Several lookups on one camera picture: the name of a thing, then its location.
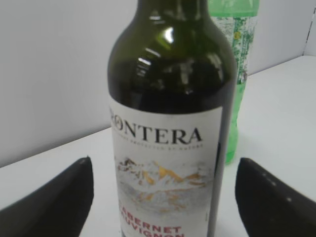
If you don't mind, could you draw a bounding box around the green plastic soda bottle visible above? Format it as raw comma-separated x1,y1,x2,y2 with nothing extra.
208,0,262,164

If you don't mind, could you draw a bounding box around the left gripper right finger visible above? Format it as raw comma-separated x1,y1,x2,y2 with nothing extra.
235,158,316,237

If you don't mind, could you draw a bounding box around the dark red wine bottle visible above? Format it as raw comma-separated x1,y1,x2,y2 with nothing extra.
108,0,237,237

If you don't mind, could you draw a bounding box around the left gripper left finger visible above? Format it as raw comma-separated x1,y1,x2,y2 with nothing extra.
0,157,94,237

